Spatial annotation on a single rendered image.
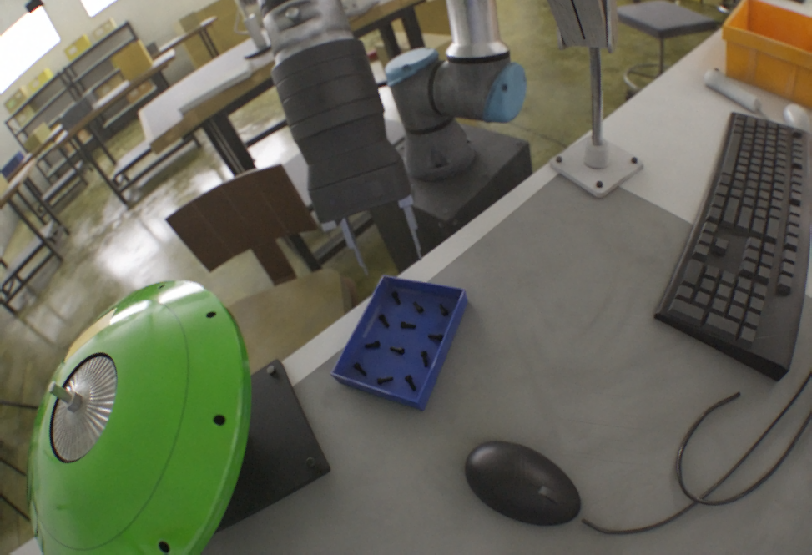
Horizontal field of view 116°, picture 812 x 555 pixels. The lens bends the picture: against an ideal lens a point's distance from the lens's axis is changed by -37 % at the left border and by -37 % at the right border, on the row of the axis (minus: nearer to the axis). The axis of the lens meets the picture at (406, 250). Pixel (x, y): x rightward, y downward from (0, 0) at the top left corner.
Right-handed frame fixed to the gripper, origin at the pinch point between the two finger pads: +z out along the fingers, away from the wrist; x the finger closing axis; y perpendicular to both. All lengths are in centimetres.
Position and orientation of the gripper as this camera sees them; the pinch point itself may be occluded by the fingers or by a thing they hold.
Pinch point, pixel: (393, 266)
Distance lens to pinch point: 36.1
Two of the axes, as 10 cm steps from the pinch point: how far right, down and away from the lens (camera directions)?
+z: 3.0, 9.1, 3.0
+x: 9.5, -2.7, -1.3
